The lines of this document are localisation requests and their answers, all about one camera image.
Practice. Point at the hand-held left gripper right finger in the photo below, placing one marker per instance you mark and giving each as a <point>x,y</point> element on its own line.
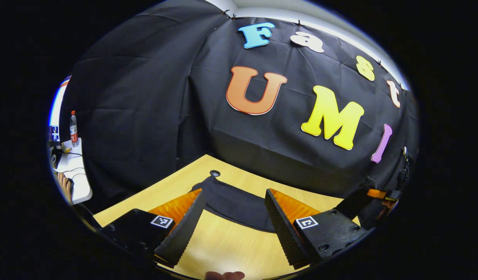
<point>287,229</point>

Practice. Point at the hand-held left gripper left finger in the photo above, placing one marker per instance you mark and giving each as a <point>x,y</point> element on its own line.
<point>182,229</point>

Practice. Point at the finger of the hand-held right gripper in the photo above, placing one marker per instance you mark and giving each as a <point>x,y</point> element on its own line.
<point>379,193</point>

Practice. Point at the dark jeans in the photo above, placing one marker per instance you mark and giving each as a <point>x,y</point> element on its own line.
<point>235,202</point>

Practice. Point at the white side desk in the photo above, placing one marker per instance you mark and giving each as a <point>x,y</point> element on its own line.
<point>77,182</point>

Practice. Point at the black backdrop cloth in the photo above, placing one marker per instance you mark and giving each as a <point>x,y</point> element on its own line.
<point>153,97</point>

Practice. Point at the plastic water bottle red label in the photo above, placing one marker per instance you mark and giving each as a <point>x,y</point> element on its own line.
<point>74,128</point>

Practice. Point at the computer screen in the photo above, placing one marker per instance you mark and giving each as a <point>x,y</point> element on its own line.
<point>54,133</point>

